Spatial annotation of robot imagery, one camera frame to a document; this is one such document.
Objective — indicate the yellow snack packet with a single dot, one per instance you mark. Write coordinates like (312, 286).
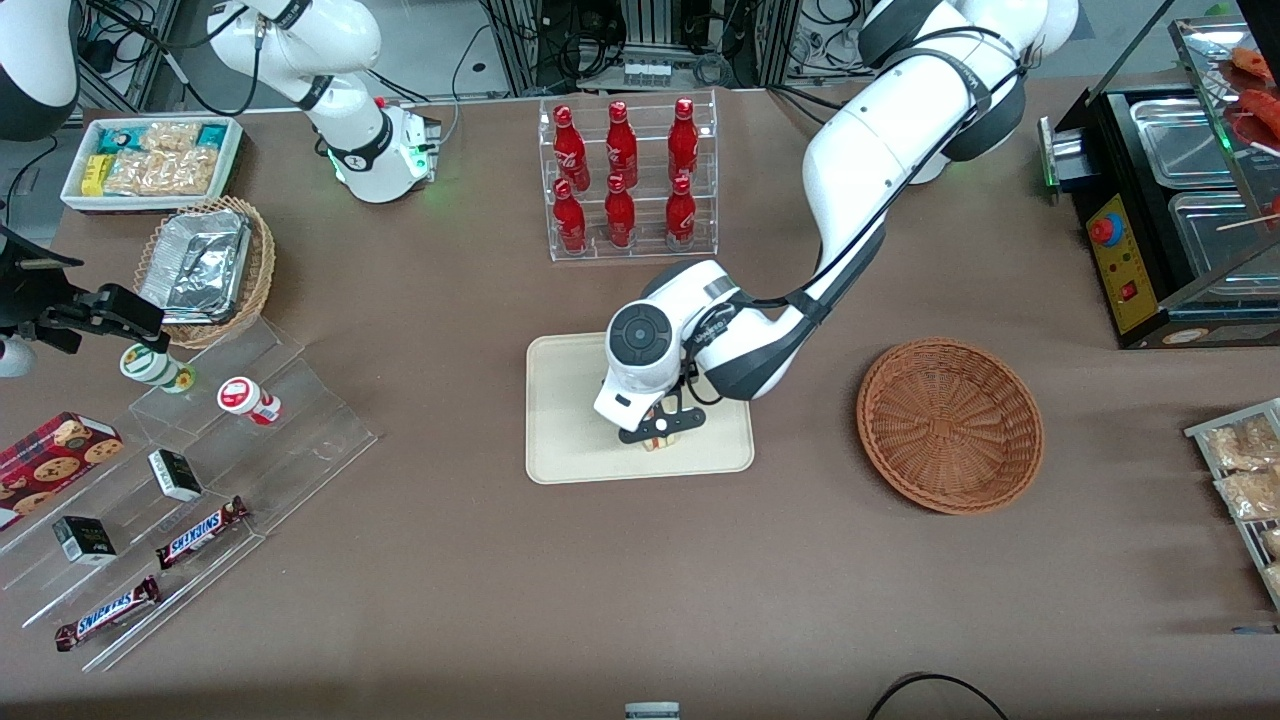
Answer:
(95, 173)

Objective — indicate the clear bag of snacks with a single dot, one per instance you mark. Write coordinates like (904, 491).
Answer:
(1272, 542)
(1240, 445)
(1275, 580)
(1250, 493)

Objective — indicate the red strawberry yogurt cup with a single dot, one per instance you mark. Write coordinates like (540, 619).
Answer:
(240, 395)

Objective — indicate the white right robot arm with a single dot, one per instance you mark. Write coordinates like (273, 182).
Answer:
(345, 45)

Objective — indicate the clear acrylic stepped shelf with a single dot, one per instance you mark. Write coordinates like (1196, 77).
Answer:
(300, 440)

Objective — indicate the small black carton box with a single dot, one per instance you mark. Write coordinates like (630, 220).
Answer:
(175, 475)
(85, 540)

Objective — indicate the teal snack packet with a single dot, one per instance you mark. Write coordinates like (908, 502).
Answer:
(212, 135)
(118, 140)

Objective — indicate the brown round wicker basket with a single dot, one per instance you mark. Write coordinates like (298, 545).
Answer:
(950, 425)

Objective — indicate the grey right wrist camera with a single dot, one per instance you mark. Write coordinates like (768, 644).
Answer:
(12, 358)

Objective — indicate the clear acrylic bottle rack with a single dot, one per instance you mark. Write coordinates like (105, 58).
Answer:
(650, 235)

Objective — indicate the triangular sandwich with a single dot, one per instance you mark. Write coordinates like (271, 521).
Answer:
(660, 443)

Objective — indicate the small grey device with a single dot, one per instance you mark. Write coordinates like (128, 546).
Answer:
(652, 712)

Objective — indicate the small clear cracker bag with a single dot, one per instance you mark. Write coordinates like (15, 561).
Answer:
(170, 135)

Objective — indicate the white rectangular snack bin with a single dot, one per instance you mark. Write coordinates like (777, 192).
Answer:
(150, 201)

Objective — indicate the red warmer push button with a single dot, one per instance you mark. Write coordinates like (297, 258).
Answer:
(1104, 231)

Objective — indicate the red tartan cookie box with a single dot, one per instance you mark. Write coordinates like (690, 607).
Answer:
(50, 465)

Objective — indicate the white power strip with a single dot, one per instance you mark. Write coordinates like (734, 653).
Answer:
(647, 72)

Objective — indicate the green sunflower yogurt cup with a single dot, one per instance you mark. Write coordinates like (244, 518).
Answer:
(160, 370)

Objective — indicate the red sausage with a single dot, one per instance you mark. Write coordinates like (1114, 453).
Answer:
(1262, 105)
(1255, 65)

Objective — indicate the Snickers chocolate bar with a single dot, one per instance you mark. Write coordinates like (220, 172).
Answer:
(200, 533)
(105, 613)

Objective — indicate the red cola bottle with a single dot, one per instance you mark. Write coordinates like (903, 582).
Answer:
(680, 215)
(621, 145)
(683, 140)
(568, 148)
(620, 215)
(570, 220)

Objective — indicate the wooden skewer stick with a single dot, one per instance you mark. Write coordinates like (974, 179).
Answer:
(1250, 221)

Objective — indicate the light wicker basket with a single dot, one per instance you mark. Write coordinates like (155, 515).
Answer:
(260, 280)

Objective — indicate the silver foil wrapped package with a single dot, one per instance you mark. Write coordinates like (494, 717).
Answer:
(175, 308)
(205, 255)

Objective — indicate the large clear cracker bag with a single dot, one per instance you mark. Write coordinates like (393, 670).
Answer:
(160, 173)

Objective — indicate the cream plastic serving tray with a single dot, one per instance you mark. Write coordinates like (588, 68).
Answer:
(570, 400)

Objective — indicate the metal equipment rack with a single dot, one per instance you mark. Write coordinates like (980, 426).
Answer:
(650, 25)

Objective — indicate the tray of packaged snacks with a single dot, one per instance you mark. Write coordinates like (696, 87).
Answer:
(1240, 530)

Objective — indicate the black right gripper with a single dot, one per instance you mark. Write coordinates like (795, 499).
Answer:
(28, 297)

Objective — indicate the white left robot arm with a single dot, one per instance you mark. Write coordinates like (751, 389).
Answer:
(880, 150)

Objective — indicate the black food warmer machine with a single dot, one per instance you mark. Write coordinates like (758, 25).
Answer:
(1125, 270)

